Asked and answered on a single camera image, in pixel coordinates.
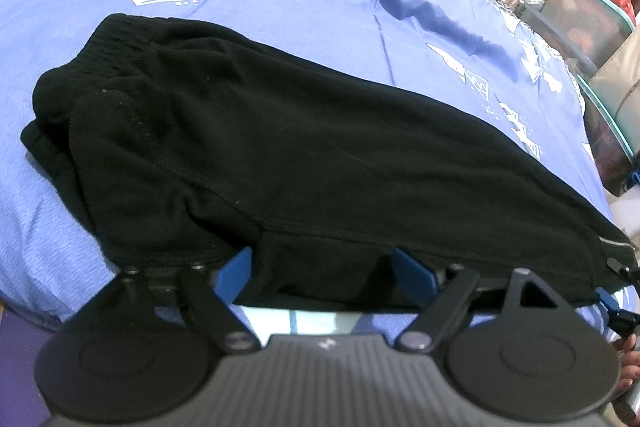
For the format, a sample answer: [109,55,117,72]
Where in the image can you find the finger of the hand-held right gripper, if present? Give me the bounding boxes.
[595,287,640,340]

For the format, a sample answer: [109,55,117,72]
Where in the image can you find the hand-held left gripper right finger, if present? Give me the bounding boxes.
[390,248,562,354]

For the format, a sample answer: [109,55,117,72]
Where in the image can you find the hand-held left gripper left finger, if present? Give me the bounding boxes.
[117,247,262,354]

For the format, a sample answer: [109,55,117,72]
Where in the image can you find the black pants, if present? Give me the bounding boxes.
[21,13,640,310]

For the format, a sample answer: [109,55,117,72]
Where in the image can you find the person's right hand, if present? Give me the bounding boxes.
[612,336,640,408]

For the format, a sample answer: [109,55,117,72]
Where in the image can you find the teal-lidded plastic storage box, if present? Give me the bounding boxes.
[520,0,637,80]
[575,74,640,200]

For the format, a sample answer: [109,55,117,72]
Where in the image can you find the purple mat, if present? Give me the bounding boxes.
[0,299,58,427]

